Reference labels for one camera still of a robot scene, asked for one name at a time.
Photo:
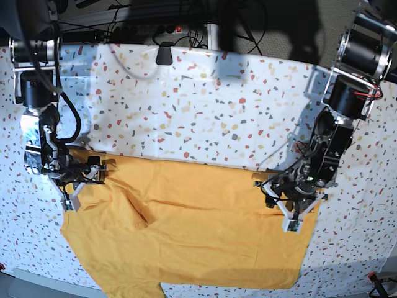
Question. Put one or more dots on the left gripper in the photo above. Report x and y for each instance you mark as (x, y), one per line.
(294, 191)

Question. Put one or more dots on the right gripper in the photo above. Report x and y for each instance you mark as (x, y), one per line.
(69, 174)

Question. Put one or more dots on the yellow T-shirt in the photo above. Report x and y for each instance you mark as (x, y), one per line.
(156, 221)

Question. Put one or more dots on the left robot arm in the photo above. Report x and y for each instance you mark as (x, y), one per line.
(363, 60)

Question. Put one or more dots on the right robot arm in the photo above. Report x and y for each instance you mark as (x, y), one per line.
(35, 44)

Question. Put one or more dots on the terrazzo patterned table cloth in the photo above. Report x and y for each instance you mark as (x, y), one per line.
(207, 108)

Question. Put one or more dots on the black table clamp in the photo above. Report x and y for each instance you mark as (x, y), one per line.
(164, 55)

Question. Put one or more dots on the red black clamp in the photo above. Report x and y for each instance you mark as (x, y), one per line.
(378, 289)

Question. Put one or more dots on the white power strip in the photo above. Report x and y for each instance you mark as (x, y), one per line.
(151, 29)

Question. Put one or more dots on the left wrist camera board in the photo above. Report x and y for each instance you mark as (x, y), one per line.
(291, 225)

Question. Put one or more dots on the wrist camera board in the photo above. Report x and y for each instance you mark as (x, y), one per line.
(291, 225)
(71, 202)

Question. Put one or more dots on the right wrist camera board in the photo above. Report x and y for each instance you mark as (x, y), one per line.
(71, 202)

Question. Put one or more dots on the white metal post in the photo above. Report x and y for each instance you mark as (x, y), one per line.
(212, 36)

